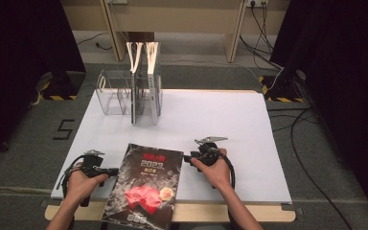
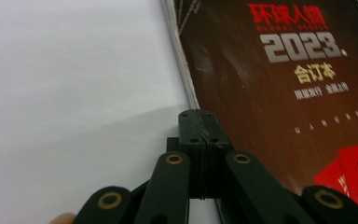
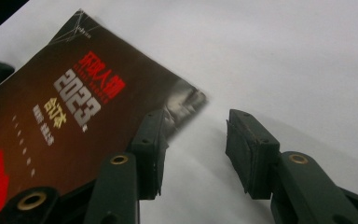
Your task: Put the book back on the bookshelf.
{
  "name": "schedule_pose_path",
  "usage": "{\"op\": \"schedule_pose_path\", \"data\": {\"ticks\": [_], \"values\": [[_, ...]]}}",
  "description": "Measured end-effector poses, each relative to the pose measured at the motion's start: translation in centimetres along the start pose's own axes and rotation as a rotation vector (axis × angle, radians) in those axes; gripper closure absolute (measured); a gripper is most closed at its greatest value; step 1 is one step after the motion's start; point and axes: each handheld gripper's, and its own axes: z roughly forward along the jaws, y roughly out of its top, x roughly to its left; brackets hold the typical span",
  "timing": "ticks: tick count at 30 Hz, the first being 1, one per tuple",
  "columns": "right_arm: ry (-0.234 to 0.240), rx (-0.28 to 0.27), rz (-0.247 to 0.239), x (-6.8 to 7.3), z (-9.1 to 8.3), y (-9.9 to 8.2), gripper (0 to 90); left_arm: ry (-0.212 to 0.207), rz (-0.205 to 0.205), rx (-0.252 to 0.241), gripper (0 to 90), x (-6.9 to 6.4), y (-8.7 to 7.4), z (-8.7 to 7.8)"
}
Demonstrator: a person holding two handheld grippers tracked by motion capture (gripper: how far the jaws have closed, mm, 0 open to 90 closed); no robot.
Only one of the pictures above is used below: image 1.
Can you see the black curtain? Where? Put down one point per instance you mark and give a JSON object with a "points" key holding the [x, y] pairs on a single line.
{"points": [[19, 64], [348, 80]]}

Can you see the white wall socket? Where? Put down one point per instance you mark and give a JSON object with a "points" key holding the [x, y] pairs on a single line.
{"points": [[258, 3]]}

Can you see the black magazine with red print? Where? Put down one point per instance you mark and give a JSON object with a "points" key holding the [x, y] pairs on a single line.
{"points": [[147, 179]]}

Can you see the brown cardboard box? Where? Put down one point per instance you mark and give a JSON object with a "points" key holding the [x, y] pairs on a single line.
{"points": [[140, 35]]}

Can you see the black stand base hazard tape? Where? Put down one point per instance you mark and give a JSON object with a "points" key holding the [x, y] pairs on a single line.
{"points": [[284, 86], [67, 84]]}

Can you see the purple magazine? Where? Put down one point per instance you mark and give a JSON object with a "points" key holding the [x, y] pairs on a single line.
{"points": [[139, 57]]}

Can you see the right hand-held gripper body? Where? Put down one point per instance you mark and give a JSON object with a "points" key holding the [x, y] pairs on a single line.
{"points": [[209, 156]]}

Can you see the person's right hand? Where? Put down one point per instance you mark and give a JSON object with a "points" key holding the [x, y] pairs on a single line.
{"points": [[218, 175]]}

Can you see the white magazine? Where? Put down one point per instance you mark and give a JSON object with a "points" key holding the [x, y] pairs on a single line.
{"points": [[153, 80]]}

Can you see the grey corner bracket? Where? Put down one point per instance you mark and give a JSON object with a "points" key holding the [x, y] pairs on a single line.
{"points": [[52, 202], [287, 207]]}

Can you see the person's left hand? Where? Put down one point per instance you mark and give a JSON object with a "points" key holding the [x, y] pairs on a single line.
{"points": [[80, 187]]}

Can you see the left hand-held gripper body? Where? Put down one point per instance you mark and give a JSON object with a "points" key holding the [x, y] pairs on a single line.
{"points": [[92, 163]]}

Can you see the beige wooden desk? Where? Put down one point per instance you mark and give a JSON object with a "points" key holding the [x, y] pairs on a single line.
{"points": [[179, 19]]}

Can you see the clear acrylic magazine rack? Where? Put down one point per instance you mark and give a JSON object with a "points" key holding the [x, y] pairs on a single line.
{"points": [[111, 96]]}

